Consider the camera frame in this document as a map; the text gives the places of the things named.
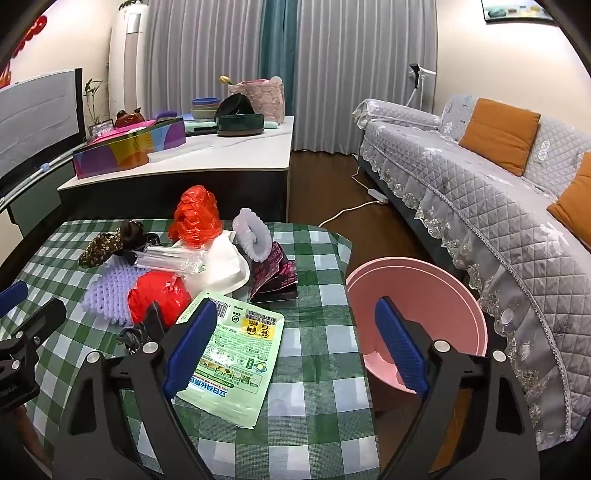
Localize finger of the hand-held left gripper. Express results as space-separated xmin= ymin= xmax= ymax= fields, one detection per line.
xmin=0 ymin=298 xmax=68 ymax=345
xmin=0 ymin=281 xmax=29 ymax=319

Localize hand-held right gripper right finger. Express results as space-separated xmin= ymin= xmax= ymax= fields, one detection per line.
xmin=374 ymin=296 xmax=542 ymax=480

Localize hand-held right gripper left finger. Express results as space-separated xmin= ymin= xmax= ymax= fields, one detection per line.
xmin=53 ymin=299 xmax=219 ymax=480

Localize green and white refill pouch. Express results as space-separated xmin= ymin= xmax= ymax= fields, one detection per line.
xmin=174 ymin=291 xmax=284 ymax=430

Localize pink plastic bin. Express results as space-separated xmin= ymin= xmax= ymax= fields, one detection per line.
xmin=345 ymin=258 xmax=488 ymax=395

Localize red plastic bag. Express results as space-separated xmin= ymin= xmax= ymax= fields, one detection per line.
xmin=127 ymin=271 xmax=191 ymax=324
xmin=167 ymin=185 xmax=223 ymax=244

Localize purple foam net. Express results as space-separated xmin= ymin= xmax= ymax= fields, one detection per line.
xmin=82 ymin=265 xmax=139 ymax=324

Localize clear plastic wrap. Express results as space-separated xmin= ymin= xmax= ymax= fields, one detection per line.
xmin=134 ymin=244 xmax=208 ymax=278

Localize dark floral fabric pouch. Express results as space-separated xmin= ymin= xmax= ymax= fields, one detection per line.
xmin=78 ymin=220 xmax=160 ymax=268

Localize dark red patterned packet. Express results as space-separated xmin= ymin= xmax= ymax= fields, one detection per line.
xmin=249 ymin=241 xmax=300 ymax=304

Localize white foam net sleeve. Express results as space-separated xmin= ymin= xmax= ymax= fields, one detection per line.
xmin=232 ymin=208 xmax=277 ymax=263

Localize green checked tablecloth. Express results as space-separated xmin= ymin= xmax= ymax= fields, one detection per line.
xmin=0 ymin=218 xmax=382 ymax=480

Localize grey television cabinet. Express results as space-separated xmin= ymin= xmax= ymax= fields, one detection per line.
xmin=0 ymin=154 xmax=77 ymax=236

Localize multicoloured box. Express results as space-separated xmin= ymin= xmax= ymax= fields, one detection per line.
xmin=72 ymin=117 xmax=186 ymax=180

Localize grey quilted sofa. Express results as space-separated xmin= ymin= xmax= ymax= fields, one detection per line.
xmin=353 ymin=95 xmax=591 ymax=450

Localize flat screen television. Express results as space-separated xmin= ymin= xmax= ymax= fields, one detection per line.
xmin=0 ymin=68 xmax=86 ymax=183

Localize white coffee table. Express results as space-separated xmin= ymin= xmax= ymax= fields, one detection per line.
xmin=58 ymin=115 xmax=295 ymax=222

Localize brown teapot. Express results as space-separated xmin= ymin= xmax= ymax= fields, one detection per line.
xmin=114 ymin=107 xmax=144 ymax=129

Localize green potted plant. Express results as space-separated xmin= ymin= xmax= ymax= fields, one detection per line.
xmin=83 ymin=78 xmax=105 ymax=125

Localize light green tray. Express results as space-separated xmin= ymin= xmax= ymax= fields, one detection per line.
xmin=185 ymin=119 xmax=280 ymax=134

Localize dark green round bowl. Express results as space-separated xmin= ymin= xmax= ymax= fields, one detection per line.
xmin=217 ymin=114 xmax=265 ymax=138

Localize orange cushion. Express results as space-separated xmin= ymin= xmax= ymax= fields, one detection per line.
xmin=459 ymin=98 xmax=541 ymax=177
xmin=547 ymin=151 xmax=591 ymax=254

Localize stack of coloured bowls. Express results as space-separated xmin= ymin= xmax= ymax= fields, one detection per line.
xmin=191 ymin=97 xmax=223 ymax=121

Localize dark round tin lid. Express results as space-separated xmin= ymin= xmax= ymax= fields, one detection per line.
xmin=215 ymin=93 xmax=256 ymax=118

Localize pink lace basket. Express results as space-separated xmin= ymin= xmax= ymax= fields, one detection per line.
xmin=228 ymin=76 xmax=286 ymax=123

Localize white standing air conditioner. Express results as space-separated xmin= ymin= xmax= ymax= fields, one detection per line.
xmin=107 ymin=7 xmax=149 ymax=121

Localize grey curtain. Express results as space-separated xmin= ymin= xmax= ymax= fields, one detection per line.
xmin=295 ymin=0 xmax=438 ymax=153
xmin=143 ymin=0 xmax=265 ymax=121

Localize teal curtain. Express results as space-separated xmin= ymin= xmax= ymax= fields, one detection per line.
xmin=259 ymin=0 xmax=301 ymax=117

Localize white power cable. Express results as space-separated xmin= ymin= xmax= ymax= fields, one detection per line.
xmin=318 ymin=166 xmax=384 ymax=227

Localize red wall decoration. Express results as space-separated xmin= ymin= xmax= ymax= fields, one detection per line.
xmin=0 ymin=14 xmax=49 ymax=88

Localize framed wall picture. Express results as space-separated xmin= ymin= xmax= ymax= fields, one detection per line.
xmin=480 ymin=0 xmax=555 ymax=23

